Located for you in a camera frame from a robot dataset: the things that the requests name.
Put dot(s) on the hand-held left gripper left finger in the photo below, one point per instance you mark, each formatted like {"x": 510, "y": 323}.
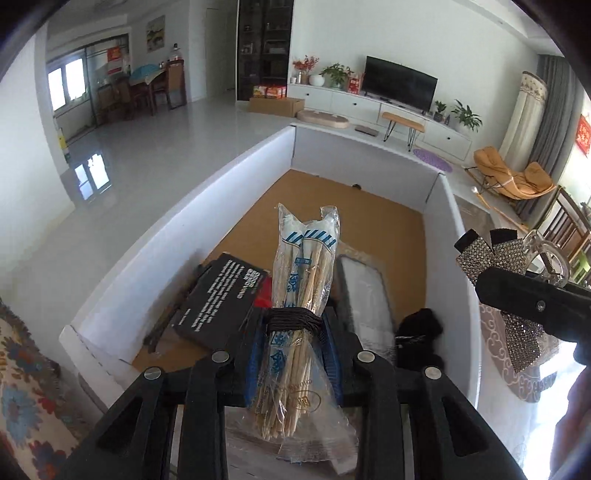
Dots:
{"x": 256, "y": 369}

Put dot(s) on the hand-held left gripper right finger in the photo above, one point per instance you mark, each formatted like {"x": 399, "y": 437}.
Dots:
{"x": 333, "y": 369}

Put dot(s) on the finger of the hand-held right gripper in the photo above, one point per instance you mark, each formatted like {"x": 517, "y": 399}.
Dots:
{"x": 531, "y": 300}

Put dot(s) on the rhinestone bow hair clip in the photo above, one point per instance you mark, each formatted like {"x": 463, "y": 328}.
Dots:
{"x": 503, "y": 251}

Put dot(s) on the red foil packet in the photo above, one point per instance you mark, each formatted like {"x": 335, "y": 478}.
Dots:
{"x": 263, "y": 297}

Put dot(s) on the phone case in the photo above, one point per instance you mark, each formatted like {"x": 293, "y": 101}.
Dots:
{"x": 364, "y": 300}

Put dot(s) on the black printed carton box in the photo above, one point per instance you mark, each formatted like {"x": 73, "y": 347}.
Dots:
{"x": 217, "y": 300}

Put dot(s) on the chopsticks bundle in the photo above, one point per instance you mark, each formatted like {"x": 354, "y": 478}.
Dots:
{"x": 300, "y": 277}

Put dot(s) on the large white cardboard box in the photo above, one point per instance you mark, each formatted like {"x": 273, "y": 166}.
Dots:
{"x": 152, "y": 240}

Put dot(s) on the person's right hand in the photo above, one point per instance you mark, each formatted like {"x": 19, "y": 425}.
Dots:
{"x": 579, "y": 406}

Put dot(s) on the dark wooden chair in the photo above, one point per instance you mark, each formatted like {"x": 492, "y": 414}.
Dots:
{"x": 565, "y": 226}

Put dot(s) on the orange rocking lounge chair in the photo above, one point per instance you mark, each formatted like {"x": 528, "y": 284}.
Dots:
{"x": 508, "y": 180}

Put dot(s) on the purple round mat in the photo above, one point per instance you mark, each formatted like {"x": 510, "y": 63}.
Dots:
{"x": 430, "y": 160}

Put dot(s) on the white sheer curtain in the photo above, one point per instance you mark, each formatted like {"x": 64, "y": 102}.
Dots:
{"x": 524, "y": 115}

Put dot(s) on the grey curtain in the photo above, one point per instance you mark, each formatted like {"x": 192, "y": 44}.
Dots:
{"x": 556, "y": 115}

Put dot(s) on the large leafy potted plant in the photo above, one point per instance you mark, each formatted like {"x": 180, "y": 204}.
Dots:
{"x": 466, "y": 115}

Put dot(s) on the small potted plant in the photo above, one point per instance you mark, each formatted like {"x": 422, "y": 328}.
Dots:
{"x": 439, "y": 110}

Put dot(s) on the wooden stool metal legs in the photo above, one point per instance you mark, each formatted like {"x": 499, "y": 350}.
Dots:
{"x": 403, "y": 119}

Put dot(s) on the floral patterned rug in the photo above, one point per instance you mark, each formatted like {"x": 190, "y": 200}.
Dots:
{"x": 27, "y": 392}

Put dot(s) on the beige oval cushion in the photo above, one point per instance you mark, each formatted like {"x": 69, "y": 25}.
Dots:
{"x": 323, "y": 120}

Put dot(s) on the black flat television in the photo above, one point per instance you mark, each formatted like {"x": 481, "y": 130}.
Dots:
{"x": 399, "y": 83}

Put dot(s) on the brown cardboard carton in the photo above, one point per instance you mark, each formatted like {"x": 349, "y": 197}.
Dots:
{"x": 277, "y": 106}

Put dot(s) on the white television cabinet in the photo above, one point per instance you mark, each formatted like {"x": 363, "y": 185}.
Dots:
{"x": 351, "y": 104}

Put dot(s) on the red gift box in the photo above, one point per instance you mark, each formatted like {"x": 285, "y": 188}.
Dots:
{"x": 355, "y": 85}

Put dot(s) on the bushy green potted plant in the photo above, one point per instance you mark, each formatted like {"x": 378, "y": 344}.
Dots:
{"x": 336, "y": 74}

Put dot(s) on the wooden dining chair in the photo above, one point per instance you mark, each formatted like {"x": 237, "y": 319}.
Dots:
{"x": 173, "y": 83}

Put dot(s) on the red flower arrangement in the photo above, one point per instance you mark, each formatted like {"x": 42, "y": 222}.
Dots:
{"x": 304, "y": 64}

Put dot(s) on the dining table blue cloth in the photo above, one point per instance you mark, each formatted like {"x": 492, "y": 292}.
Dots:
{"x": 145, "y": 74}

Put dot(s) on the dark glass display cabinet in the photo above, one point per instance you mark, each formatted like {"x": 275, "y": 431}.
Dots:
{"x": 265, "y": 46}

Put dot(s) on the red wall hanging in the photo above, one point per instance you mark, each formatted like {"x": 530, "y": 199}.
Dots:
{"x": 585, "y": 134}

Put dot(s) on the framed wall painting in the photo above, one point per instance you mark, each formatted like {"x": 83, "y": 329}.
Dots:
{"x": 156, "y": 32}

